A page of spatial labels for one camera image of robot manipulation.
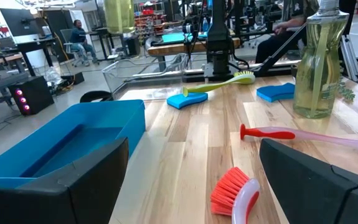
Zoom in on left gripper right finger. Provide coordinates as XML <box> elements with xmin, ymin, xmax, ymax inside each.
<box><xmin>258</xmin><ymin>138</ymin><xmax>358</xmax><ymax>224</ymax></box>

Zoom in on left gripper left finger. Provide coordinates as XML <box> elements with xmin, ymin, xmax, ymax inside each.
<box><xmin>0</xmin><ymin>137</ymin><xmax>130</xmax><ymax>224</ymax></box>

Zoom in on red dish brush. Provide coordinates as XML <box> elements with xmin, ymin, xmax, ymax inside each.
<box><xmin>239</xmin><ymin>123</ymin><xmax>358</xmax><ymax>156</ymax></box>
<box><xmin>210</xmin><ymin>166</ymin><xmax>261</xmax><ymax>224</ymax></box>

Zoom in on blue sponge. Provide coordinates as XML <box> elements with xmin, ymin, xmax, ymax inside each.
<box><xmin>256</xmin><ymin>82</ymin><xmax>296</xmax><ymax>103</ymax></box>
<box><xmin>166</xmin><ymin>91</ymin><xmax>209</xmax><ymax>110</ymax></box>

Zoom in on clear soap bottle yellow liquid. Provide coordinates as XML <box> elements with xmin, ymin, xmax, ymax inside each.
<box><xmin>293</xmin><ymin>0</ymin><xmax>350</xmax><ymax>119</ymax></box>
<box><xmin>103</xmin><ymin>0</ymin><xmax>136</xmax><ymax>35</ymax></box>

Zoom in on green dish brush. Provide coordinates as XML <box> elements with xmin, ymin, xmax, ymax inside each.
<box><xmin>181</xmin><ymin>70</ymin><xmax>257</xmax><ymax>98</ymax></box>

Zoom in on blue plastic bin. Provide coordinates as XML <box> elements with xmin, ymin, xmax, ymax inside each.
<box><xmin>0</xmin><ymin>99</ymin><xmax>146</xmax><ymax>189</ymax></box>

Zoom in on potted succulent plant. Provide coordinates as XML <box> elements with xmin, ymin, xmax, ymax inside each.
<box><xmin>337</xmin><ymin>76</ymin><xmax>356</xmax><ymax>102</ymax></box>

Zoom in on black computer tower pink lights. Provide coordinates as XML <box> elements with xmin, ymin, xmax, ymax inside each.
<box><xmin>7</xmin><ymin>75</ymin><xmax>55</xmax><ymax>117</ymax></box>

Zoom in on black curved object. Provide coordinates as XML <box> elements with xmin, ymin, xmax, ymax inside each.
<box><xmin>79</xmin><ymin>90</ymin><xmax>115</xmax><ymax>104</ymax></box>

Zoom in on grey office chair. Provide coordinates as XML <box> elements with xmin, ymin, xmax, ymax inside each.
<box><xmin>59</xmin><ymin>28</ymin><xmax>88</xmax><ymax>68</ymax></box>

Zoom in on clear plastic bin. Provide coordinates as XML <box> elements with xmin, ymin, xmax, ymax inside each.
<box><xmin>101</xmin><ymin>53</ymin><xmax>188</xmax><ymax>96</ymax></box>

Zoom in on person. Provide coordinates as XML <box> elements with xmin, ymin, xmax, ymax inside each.
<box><xmin>68</xmin><ymin>19</ymin><xmax>100</xmax><ymax>67</ymax></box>
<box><xmin>254</xmin><ymin>0</ymin><xmax>320</xmax><ymax>65</ymax></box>

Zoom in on monitor on stand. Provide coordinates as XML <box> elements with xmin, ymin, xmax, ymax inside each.
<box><xmin>0</xmin><ymin>7</ymin><xmax>44</xmax><ymax>45</ymax></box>

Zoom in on wooden workbench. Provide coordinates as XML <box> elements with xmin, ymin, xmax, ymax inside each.
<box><xmin>146</xmin><ymin>37</ymin><xmax>242</xmax><ymax>73</ymax></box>

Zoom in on teal mat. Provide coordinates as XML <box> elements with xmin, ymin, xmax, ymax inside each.
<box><xmin>161</xmin><ymin>32</ymin><xmax>209</xmax><ymax>44</ymax></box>

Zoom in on shelf with red bins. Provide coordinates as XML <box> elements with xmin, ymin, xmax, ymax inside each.
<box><xmin>134</xmin><ymin>2</ymin><xmax>166</xmax><ymax>37</ymax></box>

